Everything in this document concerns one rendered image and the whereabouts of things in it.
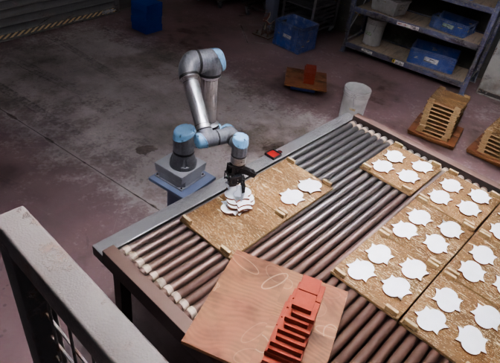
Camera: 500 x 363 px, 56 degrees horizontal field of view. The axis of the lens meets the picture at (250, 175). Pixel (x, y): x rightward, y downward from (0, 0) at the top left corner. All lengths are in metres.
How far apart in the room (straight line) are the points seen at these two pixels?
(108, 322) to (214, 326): 1.44
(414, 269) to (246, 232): 0.80
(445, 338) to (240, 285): 0.87
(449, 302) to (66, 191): 2.92
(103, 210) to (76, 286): 3.41
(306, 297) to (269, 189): 1.06
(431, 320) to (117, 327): 1.90
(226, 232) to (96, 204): 1.78
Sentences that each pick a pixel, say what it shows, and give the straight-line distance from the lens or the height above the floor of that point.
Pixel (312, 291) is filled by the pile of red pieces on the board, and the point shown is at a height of 1.29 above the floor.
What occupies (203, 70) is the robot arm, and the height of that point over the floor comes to 1.53.
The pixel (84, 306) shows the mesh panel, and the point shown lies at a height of 2.22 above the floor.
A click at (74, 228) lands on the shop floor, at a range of 3.69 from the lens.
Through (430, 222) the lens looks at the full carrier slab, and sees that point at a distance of 2.68.
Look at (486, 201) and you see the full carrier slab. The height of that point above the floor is 0.95.
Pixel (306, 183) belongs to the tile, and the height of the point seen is 0.95.
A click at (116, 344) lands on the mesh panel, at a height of 2.22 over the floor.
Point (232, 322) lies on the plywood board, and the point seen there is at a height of 1.04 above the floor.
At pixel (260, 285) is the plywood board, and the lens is 1.95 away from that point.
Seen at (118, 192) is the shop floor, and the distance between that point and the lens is 3.97.
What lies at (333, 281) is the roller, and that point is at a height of 0.92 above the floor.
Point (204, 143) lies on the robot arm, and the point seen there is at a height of 1.30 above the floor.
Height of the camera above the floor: 2.52
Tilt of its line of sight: 37 degrees down
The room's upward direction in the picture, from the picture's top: 8 degrees clockwise
